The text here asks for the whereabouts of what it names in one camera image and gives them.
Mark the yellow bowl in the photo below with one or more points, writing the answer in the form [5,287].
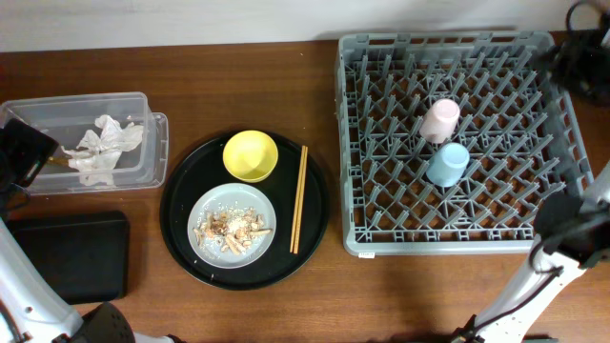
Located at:
[250,156]

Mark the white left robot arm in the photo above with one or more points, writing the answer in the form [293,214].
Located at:
[31,310]

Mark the food scraps on plate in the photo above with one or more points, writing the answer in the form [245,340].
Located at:
[231,230]

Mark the white napkin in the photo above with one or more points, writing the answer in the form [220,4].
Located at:
[96,155]

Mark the wooden chopstick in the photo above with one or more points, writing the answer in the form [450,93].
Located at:
[297,233]
[298,198]

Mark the pink cup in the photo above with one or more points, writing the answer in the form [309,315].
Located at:
[440,121]

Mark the left wooden chopstick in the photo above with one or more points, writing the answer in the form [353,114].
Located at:
[298,198]

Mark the clear plastic waste bin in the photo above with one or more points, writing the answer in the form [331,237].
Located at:
[66,119]

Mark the brown gold snack wrapper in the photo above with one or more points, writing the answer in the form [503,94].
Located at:
[58,161]

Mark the light blue cup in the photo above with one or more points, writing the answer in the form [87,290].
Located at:
[448,165]

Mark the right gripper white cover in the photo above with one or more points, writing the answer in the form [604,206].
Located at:
[577,62]

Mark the grey plastic dishwasher rack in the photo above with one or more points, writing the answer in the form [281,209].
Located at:
[519,130]

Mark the black rectangular bin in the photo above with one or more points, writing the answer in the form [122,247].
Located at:
[83,257]

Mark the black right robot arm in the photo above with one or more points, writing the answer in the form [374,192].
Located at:
[572,229]

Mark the white label sticker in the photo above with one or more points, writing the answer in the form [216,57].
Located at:
[366,255]

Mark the right wooden chopstick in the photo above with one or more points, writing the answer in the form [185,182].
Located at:
[297,233]

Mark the grey plate with food scraps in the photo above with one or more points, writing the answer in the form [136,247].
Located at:
[239,196]

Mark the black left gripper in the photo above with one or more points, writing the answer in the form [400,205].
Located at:
[33,144]

